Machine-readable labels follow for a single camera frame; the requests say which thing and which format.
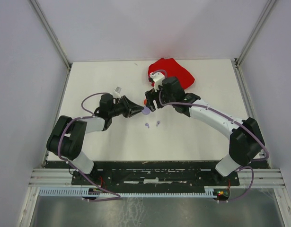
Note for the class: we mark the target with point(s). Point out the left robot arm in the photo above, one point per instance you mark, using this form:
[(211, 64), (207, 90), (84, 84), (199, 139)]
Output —
[(67, 137)]

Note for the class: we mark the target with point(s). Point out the right aluminium frame post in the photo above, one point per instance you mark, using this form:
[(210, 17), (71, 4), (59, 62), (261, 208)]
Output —
[(259, 25)]

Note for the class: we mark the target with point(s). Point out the red cloth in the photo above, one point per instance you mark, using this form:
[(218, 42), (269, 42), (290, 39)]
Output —
[(171, 68)]

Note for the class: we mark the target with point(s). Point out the aluminium frame rail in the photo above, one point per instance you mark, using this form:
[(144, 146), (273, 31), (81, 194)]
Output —
[(263, 178)]

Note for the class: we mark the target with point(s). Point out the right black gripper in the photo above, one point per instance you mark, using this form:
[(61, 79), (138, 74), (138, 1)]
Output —
[(150, 95)]

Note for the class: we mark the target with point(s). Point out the left aluminium frame post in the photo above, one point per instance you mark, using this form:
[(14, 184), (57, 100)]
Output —
[(50, 32)]

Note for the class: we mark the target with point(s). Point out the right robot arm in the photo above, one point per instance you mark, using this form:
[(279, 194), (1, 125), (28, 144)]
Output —
[(245, 137)]

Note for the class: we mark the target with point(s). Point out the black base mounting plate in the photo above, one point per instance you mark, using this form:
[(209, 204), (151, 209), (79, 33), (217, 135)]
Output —
[(159, 176)]

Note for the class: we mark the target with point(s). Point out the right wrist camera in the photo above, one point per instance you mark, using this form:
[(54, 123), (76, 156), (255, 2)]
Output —
[(156, 79)]

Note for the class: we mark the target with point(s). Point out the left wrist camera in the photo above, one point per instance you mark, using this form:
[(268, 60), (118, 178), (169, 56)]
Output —
[(116, 92)]

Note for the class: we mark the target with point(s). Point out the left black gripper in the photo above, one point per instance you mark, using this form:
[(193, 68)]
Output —
[(136, 109)]

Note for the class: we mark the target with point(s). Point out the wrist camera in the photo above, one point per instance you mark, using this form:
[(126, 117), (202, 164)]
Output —
[(156, 79), (116, 92)]

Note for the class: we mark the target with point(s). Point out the purple earbud charging case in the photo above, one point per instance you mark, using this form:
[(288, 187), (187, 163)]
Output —
[(146, 110)]

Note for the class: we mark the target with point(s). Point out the aluminium frame post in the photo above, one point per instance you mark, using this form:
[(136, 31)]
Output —
[(50, 32), (259, 25)]

